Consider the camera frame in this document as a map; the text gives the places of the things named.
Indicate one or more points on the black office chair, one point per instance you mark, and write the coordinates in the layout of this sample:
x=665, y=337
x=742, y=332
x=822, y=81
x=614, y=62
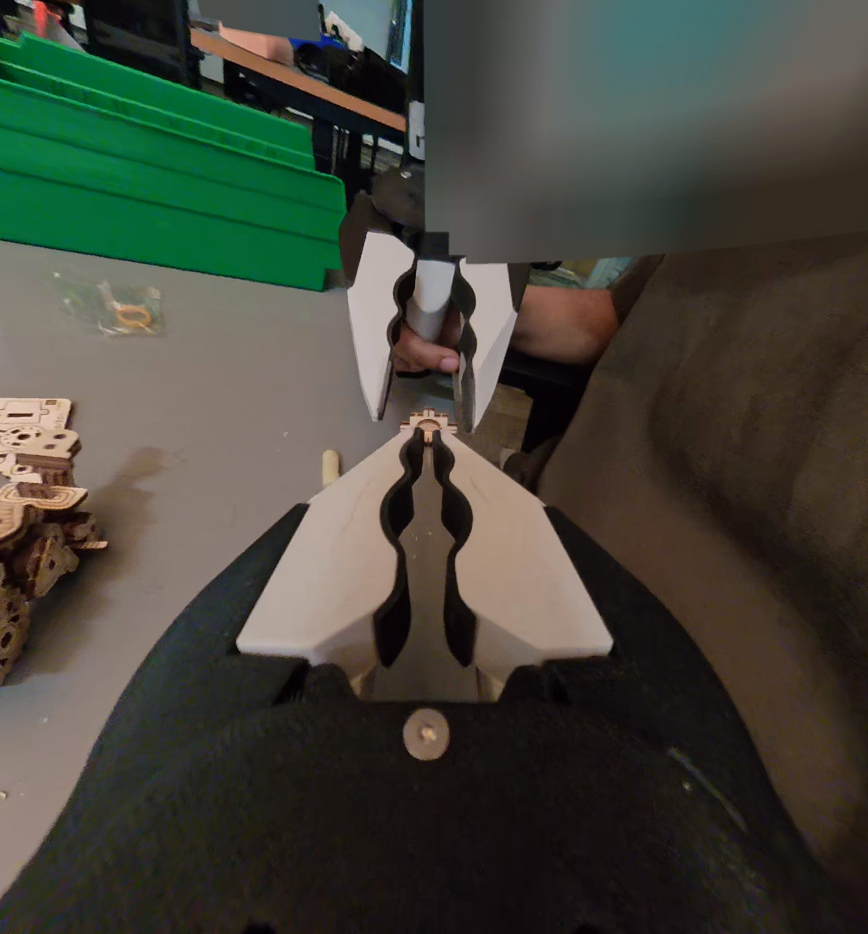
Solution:
x=543, y=394

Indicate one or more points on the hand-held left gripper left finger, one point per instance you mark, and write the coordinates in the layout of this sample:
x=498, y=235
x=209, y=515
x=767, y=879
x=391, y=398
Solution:
x=317, y=576

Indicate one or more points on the person's right forearm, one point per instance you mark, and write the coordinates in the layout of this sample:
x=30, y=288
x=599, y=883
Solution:
x=565, y=321

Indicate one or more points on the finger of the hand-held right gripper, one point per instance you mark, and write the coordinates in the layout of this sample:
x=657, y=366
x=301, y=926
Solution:
x=491, y=328
x=372, y=328

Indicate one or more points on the green plastic bin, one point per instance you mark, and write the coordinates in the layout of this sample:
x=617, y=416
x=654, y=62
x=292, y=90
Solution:
x=149, y=197

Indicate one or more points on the small wooden gear piece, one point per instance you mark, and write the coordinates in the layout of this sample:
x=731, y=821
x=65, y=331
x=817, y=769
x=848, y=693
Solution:
x=427, y=419

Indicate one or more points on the wooden top table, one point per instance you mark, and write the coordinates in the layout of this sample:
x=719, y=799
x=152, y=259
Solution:
x=317, y=84

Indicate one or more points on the grey desk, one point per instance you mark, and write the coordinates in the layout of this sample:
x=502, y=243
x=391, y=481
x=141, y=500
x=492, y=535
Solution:
x=222, y=408

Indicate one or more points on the clear bag of rubber bands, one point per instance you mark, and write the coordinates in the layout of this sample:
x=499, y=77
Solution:
x=131, y=315

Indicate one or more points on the person's brown shirt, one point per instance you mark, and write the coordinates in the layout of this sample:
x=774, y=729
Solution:
x=733, y=511

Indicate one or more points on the small cream cylinder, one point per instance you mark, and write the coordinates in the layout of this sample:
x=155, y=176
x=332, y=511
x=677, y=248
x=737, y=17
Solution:
x=330, y=467

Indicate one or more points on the assembled wooden mechanical model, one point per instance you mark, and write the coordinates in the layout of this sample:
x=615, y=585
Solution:
x=18, y=584

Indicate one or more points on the wooden sheet with round holes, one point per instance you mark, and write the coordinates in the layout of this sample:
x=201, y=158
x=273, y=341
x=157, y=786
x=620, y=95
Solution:
x=40, y=441

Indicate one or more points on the person's right hand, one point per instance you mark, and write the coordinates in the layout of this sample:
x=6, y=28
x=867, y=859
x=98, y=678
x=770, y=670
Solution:
x=427, y=357

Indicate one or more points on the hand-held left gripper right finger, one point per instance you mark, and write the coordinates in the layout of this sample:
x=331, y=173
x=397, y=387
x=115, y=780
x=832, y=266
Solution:
x=536, y=576

